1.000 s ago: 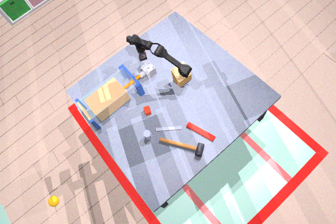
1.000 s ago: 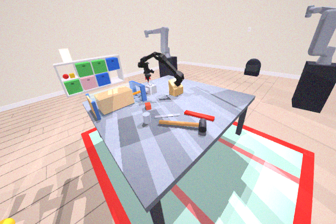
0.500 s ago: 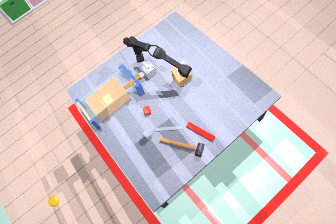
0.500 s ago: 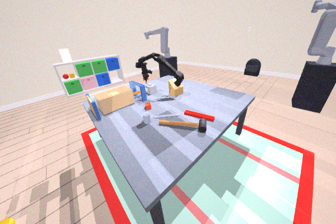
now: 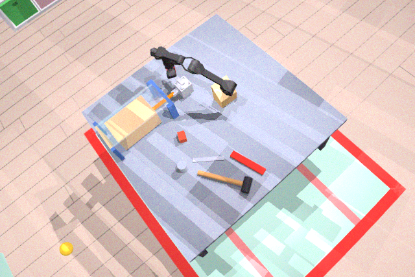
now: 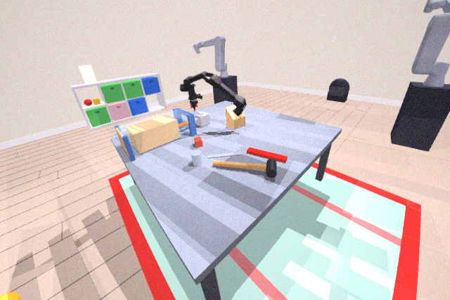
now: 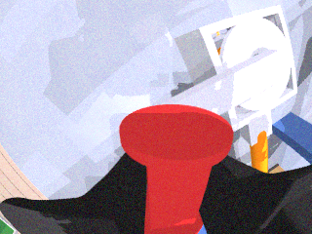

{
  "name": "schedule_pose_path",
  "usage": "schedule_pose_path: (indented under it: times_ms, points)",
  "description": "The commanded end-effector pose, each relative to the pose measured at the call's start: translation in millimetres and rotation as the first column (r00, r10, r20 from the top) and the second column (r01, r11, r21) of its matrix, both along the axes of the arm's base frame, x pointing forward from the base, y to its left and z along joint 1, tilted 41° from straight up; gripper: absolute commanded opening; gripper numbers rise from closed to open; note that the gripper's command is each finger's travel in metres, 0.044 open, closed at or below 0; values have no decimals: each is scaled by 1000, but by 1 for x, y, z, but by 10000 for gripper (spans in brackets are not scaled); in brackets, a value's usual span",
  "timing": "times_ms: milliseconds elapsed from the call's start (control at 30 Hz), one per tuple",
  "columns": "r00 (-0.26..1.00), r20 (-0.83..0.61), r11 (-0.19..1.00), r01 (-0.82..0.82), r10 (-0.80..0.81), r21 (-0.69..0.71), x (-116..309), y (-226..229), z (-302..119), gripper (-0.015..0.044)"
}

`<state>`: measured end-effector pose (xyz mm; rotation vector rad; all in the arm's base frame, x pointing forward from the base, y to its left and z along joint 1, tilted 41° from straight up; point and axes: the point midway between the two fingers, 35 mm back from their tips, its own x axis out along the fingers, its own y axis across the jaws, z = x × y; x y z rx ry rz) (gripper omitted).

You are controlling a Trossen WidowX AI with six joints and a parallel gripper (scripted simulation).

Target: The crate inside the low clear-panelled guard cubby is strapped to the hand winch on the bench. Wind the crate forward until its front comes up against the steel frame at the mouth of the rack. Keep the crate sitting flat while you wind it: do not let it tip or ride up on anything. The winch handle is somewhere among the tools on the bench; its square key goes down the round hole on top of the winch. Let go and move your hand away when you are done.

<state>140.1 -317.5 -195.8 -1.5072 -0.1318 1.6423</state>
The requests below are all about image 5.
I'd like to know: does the red flat bar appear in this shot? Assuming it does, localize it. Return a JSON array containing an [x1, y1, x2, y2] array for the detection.
[[230, 151, 266, 175]]

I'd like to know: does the mallet with wooden handle and black head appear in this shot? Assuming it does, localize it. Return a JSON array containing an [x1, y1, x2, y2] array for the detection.
[[197, 171, 253, 194]]

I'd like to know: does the white cylinder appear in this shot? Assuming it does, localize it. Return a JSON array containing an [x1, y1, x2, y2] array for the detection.
[[177, 161, 188, 173]]

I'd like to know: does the white flat bar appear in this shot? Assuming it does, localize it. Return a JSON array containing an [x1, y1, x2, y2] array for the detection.
[[193, 156, 225, 162]]

